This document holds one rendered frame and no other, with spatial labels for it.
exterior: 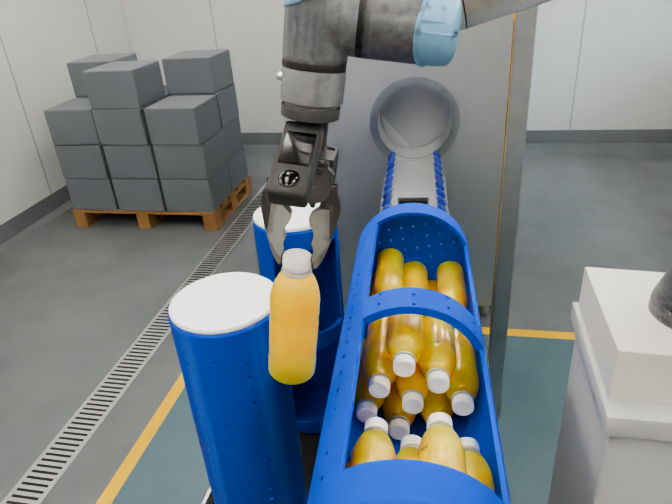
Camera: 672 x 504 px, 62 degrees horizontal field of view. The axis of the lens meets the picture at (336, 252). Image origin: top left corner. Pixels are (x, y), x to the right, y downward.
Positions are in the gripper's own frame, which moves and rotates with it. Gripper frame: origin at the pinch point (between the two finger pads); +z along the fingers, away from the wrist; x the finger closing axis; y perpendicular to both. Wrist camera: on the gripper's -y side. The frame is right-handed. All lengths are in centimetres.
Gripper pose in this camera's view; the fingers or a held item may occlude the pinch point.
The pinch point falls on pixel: (296, 259)
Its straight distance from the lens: 74.6
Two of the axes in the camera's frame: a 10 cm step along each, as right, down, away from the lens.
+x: -9.9, -1.4, 0.6
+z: -1.0, 8.9, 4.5
